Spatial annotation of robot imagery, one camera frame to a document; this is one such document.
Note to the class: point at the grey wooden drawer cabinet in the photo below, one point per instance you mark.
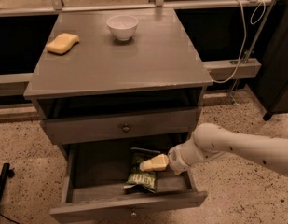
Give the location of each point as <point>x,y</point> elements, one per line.
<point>157,69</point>

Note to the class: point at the white ceramic bowl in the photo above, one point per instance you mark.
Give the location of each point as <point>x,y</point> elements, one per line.
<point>122,27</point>

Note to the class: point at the yellow sponge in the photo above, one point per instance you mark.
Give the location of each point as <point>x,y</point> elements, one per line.
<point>62,43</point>

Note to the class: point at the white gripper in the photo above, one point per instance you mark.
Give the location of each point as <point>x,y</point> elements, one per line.
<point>175,160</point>

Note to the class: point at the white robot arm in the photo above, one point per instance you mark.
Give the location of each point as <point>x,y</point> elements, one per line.
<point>209,141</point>

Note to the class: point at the black bar on floor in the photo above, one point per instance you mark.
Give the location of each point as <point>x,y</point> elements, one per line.
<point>5,174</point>

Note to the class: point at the open grey middle drawer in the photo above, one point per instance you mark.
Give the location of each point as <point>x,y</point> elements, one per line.
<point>97,171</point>

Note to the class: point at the grey metal railing frame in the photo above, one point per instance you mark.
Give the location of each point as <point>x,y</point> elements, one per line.
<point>118,5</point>

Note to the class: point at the green jalapeno chip bag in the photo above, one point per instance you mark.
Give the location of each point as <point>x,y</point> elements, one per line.
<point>138,178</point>

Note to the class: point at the slanted metal pole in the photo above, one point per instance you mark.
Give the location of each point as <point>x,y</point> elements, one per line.
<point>244,57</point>

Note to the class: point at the closed grey upper drawer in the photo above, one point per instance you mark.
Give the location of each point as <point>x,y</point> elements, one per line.
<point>107,127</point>

